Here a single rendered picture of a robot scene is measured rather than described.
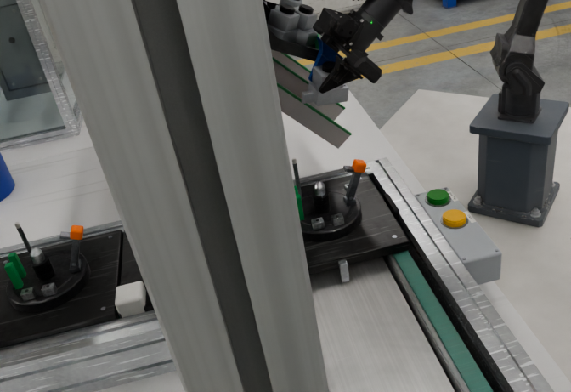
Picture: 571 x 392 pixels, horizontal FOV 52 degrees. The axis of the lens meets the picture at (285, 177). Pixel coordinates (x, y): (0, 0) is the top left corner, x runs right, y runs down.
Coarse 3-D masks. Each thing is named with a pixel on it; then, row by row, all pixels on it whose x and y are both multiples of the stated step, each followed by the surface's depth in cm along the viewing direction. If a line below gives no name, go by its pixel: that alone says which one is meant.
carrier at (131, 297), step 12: (132, 252) 108; (132, 264) 105; (132, 276) 102; (120, 288) 97; (132, 288) 96; (144, 288) 98; (120, 300) 94; (132, 300) 94; (144, 300) 96; (120, 312) 95; (132, 312) 95
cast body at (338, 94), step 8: (328, 64) 107; (320, 72) 106; (328, 72) 106; (312, 80) 109; (320, 80) 106; (312, 88) 108; (336, 88) 108; (344, 88) 108; (304, 96) 108; (312, 96) 108; (320, 96) 107; (328, 96) 108; (336, 96) 108; (344, 96) 109; (320, 104) 108; (328, 104) 109
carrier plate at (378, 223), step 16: (368, 176) 118; (304, 192) 116; (368, 192) 113; (368, 208) 108; (384, 208) 108; (368, 224) 104; (384, 224) 104; (336, 240) 102; (352, 240) 102; (368, 240) 101; (384, 240) 100; (400, 240) 100; (320, 256) 99; (336, 256) 99; (352, 256) 98; (368, 256) 99
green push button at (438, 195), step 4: (428, 192) 110; (432, 192) 109; (436, 192) 109; (440, 192) 109; (444, 192) 109; (428, 196) 108; (432, 196) 108; (436, 196) 108; (440, 196) 108; (444, 196) 108; (448, 196) 108; (428, 200) 108; (432, 200) 108; (436, 200) 107; (440, 200) 107; (444, 200) 107; (448, 200) 108; (436, 204) 108; (440, 204) 107
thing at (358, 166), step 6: (354, 162) 103; (360, 162) 103; (348, 168) 103; (354, 168) 103; (360, 168) 103; (354, 174) 104; (360, 174) 104; (354, 180) 104; (348, 186) 106; (354, 186) 105; (348, 192) 106; (354, 192) 106; (348, 198) 106
